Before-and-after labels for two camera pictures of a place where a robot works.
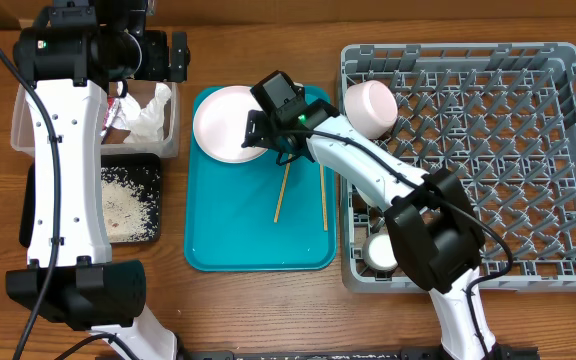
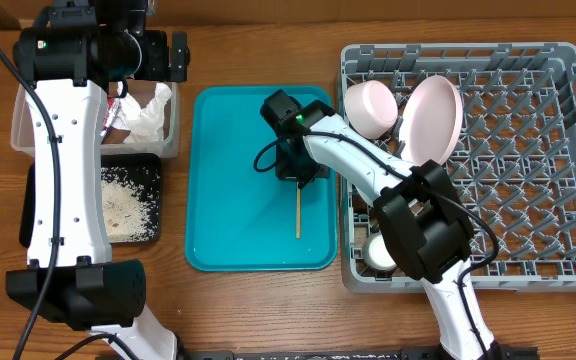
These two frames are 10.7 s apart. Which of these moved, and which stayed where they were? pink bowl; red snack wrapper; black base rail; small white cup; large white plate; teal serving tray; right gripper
Moved: right gripper; large white plate
Stayed: pink bowl; teal serving tray; black base rail; small white cup; red snack wrapper
